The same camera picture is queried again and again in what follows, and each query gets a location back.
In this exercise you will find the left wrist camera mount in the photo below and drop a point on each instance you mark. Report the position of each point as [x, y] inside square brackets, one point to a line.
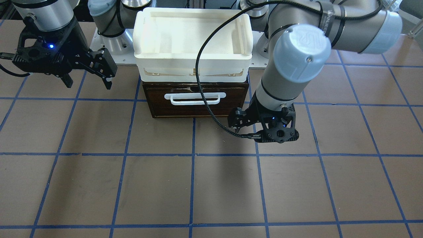
[278, 126]

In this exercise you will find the white plastic tray box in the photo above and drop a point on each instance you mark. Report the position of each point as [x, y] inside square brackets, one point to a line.
[166, 43]

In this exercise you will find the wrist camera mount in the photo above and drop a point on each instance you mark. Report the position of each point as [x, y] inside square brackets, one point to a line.
[39, 51]
[278, 126]

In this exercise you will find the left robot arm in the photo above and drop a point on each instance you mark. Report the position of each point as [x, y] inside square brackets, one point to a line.
[301, 35]

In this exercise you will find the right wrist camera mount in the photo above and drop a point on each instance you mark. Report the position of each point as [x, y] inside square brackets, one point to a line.
[39, 51]

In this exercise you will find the grey office chair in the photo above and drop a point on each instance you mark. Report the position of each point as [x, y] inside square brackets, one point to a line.
[412, 10]

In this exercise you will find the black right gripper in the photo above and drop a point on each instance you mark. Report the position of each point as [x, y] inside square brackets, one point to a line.
[74, 42]

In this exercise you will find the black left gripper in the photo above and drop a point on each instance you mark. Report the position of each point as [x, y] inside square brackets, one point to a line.
[254, 110]

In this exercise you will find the dark brown wooden cabinet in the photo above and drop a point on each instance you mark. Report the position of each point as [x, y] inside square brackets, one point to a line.
[195, 99]

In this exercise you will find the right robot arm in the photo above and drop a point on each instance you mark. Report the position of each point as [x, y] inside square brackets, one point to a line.
[113, 19]

